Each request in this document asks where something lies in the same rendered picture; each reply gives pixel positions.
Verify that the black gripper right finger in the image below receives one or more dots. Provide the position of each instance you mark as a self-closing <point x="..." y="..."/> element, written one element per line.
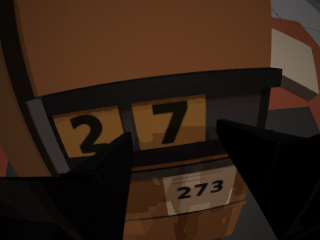
<point x="282" y="171"/>

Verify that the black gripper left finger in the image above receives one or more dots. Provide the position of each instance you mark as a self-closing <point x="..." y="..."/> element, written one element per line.
<point x="88" y="202"/>

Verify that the white paper ticket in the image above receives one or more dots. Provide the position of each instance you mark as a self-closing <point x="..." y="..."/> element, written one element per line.
<point x="199" y="190"/>

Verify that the brown tile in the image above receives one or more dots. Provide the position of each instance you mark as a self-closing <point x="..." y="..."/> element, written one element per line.
<point x="83" y="133"/>
<point x="170" y="122"/>

